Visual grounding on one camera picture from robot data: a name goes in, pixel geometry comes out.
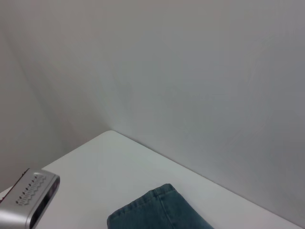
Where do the blue denim shorts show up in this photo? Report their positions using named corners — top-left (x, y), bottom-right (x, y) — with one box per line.
top-left (106, 183), bottom-right (216, 229)

